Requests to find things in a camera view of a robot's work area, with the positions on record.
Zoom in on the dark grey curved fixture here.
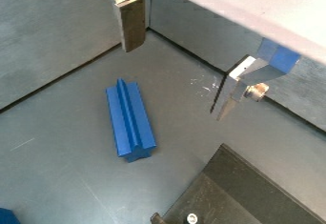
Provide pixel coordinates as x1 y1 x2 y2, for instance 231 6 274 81
150 145 326 224

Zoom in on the blue shape sorter block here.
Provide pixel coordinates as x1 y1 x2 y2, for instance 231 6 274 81
0 208 20 224

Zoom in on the blue star prism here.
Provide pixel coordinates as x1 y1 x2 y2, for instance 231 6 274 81
105 79 156 162

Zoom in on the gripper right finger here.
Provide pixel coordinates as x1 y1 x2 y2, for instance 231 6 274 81
210 38 300 120

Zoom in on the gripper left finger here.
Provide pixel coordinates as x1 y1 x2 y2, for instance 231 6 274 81
112 0 147 52

